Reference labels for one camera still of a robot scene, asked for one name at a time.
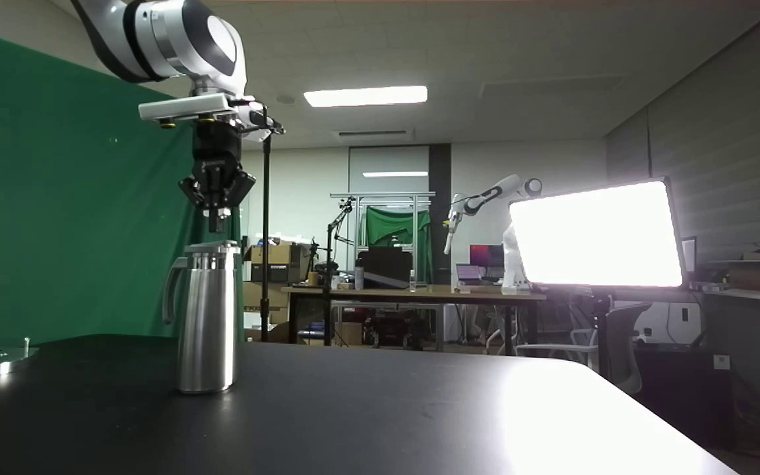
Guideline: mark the wooden work desk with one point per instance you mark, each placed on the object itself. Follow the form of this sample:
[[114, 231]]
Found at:
[[419, 295]]

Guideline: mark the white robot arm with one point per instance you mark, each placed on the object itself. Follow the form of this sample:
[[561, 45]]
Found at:
[[153, 39]]

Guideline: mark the ceiling fluorescent lamp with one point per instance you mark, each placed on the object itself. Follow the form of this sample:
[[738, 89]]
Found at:
[[369, 96]]

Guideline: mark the black light stand pole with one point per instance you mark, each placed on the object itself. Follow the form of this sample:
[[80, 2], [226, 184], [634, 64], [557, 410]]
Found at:
[[266, 235]]

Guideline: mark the bright studio light panel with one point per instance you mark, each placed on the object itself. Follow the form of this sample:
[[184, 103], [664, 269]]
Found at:
[[599, 237]]

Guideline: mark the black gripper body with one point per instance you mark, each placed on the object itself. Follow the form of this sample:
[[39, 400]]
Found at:
[[218, 181]]

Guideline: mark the stainless steel flask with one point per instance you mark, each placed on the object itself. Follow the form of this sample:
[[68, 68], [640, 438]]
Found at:
[[200, 302]]

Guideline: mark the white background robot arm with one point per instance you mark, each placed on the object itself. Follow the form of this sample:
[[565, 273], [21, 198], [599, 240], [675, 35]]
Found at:
[[474, 203]]

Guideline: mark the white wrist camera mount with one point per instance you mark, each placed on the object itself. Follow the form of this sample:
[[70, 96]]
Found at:
[[215, 105]]

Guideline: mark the green backdrop screen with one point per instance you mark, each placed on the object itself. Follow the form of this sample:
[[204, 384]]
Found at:
[[90, 206]]

